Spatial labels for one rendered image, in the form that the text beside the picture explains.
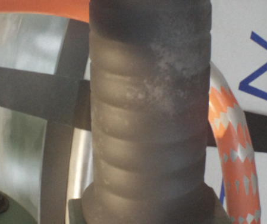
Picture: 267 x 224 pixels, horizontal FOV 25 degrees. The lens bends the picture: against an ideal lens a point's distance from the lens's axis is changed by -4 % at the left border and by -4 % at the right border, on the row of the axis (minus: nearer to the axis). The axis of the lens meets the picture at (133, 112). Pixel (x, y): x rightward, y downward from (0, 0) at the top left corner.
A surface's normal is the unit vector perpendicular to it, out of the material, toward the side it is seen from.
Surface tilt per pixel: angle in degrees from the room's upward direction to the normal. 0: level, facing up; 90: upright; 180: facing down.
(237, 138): 84
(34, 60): 50
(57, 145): 44
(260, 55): 90
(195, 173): 94
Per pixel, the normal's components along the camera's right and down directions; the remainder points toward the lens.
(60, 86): -0.74, -0.12
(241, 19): 0.65, 0.14
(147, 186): -0.07, 0.39
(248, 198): 0.19, 0.07
